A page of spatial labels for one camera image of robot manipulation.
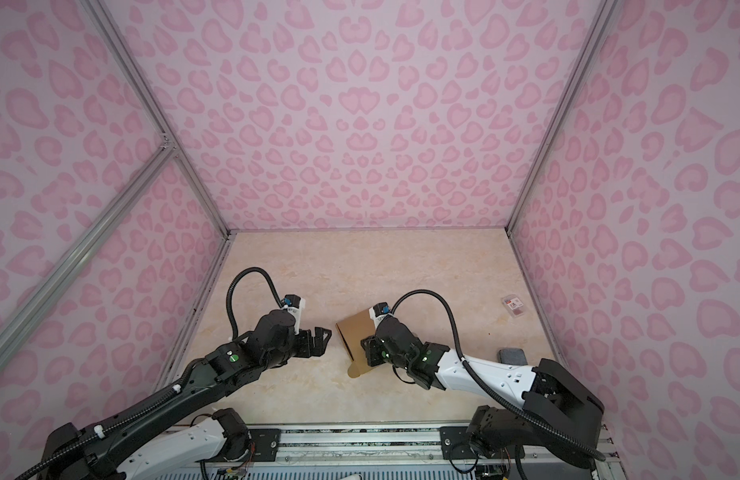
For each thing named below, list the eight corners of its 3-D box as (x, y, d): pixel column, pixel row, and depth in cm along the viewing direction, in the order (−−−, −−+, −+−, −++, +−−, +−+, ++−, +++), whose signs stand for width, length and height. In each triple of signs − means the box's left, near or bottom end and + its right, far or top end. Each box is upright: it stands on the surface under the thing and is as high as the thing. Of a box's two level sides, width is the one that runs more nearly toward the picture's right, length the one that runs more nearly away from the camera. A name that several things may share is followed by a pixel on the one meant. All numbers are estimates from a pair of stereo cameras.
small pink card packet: (515, 318, 98) (518, 313, 95) (500, 301, 102) (502, 296, 99) (524, 312, 99) (528, 307, 97) (509, 296, 103) (512, 291, 101)
